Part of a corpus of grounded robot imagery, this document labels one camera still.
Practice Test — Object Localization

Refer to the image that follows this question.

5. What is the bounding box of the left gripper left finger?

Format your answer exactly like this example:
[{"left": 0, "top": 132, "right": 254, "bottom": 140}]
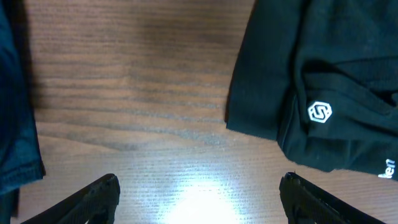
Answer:
[{"left": 23, "top": 174, "right": 121, "bottom": 224}]

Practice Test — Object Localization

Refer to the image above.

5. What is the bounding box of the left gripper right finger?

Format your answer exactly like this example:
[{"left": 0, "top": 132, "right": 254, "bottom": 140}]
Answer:
[{"left": 279, "top": 172, "right": 384, "bottom": 224}]

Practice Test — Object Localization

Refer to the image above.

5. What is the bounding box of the black polo shirt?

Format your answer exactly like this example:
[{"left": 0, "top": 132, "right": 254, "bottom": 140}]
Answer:
[{"left": 226, "top": 0, "right": 397, "bottom": 180}]

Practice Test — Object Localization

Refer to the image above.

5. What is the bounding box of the folded dark blue garment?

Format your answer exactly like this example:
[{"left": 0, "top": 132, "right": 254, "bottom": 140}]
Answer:
[{"left": 0, "top": 0, "right": 47, "bottom": 197}]

